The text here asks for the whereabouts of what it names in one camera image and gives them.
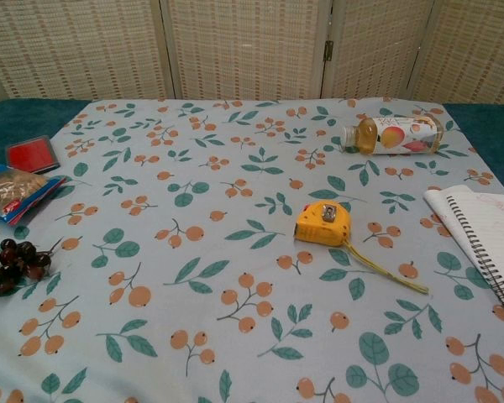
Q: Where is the small orange yellow object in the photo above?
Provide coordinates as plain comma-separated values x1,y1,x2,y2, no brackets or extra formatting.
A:
293,200,429,296

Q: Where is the floral print tablecloth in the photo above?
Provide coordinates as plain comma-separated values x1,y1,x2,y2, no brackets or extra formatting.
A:
0,98,504,403

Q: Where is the woven bamboo screen panel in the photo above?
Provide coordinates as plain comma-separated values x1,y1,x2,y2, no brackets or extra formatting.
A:
159,0,331,102
0,0,169,104
411,0,504,106
325,0,436,102

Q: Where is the peach drink plastic bottle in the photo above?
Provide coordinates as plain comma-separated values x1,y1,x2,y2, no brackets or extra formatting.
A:
341,115,445,156

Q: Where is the red ink pad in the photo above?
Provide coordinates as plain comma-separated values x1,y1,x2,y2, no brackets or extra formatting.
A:
4,134,62,174

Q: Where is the blue snack bag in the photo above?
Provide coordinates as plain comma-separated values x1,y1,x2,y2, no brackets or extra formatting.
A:
0,157,68,227

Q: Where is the dark red grape bunch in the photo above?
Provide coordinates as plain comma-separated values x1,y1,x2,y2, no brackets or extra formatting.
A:
0,237,64,299

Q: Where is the white spiral notebook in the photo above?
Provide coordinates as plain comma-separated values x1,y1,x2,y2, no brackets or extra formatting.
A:
423,184,504,317

